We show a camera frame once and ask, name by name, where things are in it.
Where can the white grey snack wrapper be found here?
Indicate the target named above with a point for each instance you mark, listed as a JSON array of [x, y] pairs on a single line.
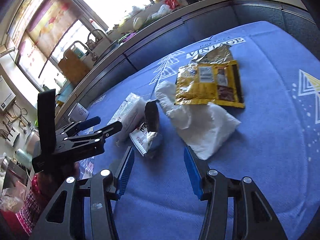
[[147, 138]]

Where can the chrome sink faucet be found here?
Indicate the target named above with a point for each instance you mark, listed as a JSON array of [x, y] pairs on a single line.
[[97, 37]]

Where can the wooden cutting board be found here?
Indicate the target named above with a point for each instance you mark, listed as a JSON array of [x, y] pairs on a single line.
[[73, 68]]

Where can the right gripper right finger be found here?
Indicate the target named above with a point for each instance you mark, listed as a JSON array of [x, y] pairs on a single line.
[[253, 216]]

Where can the yellow foil snack bag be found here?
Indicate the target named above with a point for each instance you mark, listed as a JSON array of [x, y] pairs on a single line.
[[212, 77]]

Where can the white mug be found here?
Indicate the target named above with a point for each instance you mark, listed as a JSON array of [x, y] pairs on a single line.
[[78, 113]]

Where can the dark kitchen cabinet counter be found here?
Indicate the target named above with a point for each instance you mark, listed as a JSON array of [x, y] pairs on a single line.
[[300, 18]]

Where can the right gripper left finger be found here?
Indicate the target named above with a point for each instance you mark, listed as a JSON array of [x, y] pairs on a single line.
[[63, 217]]

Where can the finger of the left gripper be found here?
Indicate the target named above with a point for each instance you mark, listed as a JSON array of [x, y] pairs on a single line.
[[75, 127], [96, 136]]

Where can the red plastic bag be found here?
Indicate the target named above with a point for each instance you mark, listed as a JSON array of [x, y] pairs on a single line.
[[173, 4]]

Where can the pink patterned sleeve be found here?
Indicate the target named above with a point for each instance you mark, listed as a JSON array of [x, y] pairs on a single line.
[[34, 203]]

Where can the white tissue paper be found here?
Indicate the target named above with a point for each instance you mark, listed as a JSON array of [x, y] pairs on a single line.
[[202, 127]]

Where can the white green snack wrapper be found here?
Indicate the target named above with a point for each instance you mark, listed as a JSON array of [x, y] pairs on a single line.
[[129, 113]]

